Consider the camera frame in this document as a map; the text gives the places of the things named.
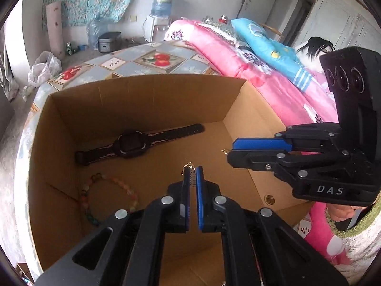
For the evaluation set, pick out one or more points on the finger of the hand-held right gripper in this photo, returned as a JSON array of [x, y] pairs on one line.
[[253, 159], [259, 144]]

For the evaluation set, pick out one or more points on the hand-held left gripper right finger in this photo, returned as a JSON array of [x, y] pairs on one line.
[[199, 202]]

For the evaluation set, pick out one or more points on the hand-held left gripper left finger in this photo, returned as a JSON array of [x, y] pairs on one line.
[[186, 202]]

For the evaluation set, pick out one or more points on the pink band smartwatch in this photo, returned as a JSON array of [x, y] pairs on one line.
[[131, 144]]

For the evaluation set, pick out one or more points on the brown cardboard box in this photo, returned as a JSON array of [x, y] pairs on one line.
[[148, 104]]

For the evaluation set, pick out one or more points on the person's right forearm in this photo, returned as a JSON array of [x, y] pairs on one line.
[[363, 250]]

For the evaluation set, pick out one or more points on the person's right hand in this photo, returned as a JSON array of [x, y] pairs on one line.
[[340, 214]]

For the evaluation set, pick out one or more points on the pink floral quilt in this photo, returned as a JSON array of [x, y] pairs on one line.
[[268, 89]]

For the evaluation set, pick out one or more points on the black hair bundle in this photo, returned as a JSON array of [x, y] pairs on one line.
[[315, 46]]

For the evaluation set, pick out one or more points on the white door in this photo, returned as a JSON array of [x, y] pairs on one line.
[[342, 15]]

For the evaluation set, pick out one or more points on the blue cartoon pillow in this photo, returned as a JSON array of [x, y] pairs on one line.
[[268, 44]]

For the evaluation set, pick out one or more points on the silver sequin pillow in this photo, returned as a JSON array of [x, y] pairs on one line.
[[226, 31]]

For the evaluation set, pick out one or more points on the white water dispenser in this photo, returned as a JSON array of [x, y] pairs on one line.
[[156, 29]]

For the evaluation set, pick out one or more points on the blue water jug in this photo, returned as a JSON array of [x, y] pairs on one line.
[[162, 4]]

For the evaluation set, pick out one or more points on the grey rice cooker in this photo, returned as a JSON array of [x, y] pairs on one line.
[[109, 43]]

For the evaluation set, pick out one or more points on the clear empty water bottle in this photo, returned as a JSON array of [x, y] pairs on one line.
[[96, 32]]

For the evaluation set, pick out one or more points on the green drink can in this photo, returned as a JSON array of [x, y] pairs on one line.
[[69, 48]]

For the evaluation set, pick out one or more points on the white plastic bag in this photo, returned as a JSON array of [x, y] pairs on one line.
[[43, 70]]

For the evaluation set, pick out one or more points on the pink paper roll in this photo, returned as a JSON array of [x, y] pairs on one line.
[[56, 29]]

